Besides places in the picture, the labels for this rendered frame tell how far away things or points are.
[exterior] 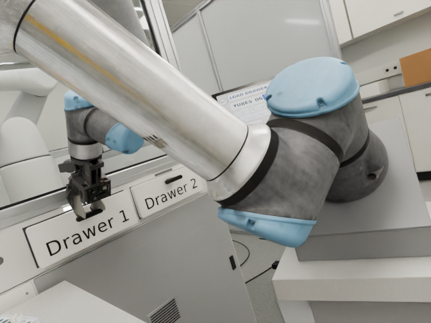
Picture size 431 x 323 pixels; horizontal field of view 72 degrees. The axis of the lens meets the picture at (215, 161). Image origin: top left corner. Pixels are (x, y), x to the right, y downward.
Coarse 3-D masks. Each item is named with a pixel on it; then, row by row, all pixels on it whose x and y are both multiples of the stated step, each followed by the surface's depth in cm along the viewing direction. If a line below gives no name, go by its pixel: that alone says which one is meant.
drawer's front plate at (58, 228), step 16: (128, 192) 93; (112, 208) 89; (128, 208) 92; (48, 224) 77; (64, 224) 79; (80, 224) 82; (96, 224) 85; (112, 224) 88; (128, 224) 92; (32, 240) 74; (48, 240) 76; (96, 240) 85; (48, 256) 76; (64, 256) 78
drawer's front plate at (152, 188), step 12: (156, 180) 103; (180, 180) 110; (192, 180) 114; (132, 192) 97; (144, 192) 99; (156, 192) 102; (180, 192) 109; (192, 192) 113; (144, 204) 98; (156, 204) 102; (168, 204) 105; (144, 216) 98
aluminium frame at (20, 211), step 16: (144, 0) 112; (160, 0) 116; (160, 16) 115; (160, 32) 114; (160, 48) 114; (176, 64) 119; (160, 160) 107; (112, 176) 94; (128, 176) 98; (144, 176) 102; (48, 192) 82; (64, 192) 83; (0, 208) 74; (16, 208) 75; (32, 208) 78; (48, 208) 80; (0, 224) 72
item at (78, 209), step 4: (76, 196) 76; (76, 200) 77; (76, 204) 77; (80, 204) 76; (76, 208) 78; (80, 208) 77; (76, 212) 78; (80, 212) 77; (84, 212) 76; (84, 216) 76
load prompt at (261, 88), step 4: (264, 84) 140; (268, 84) 140; (248, 88) 140; (252, 88) 140; (256, 88) 140; (260, 88) 139; (264, 88) 139; (236, 92) 140; (240, 92) 140; (244, 92) 140; (248, 92) 139; (252, 92) 139; (256, 92) 138; (260, 92) 138; (228, 96) 140; (232, 96) 140; (236, 96) 139; (240, 96) 139; (244, 96) 138; (248, 96) 138; (228, 100) 139; (232, 100) 138; (236, 100) 138
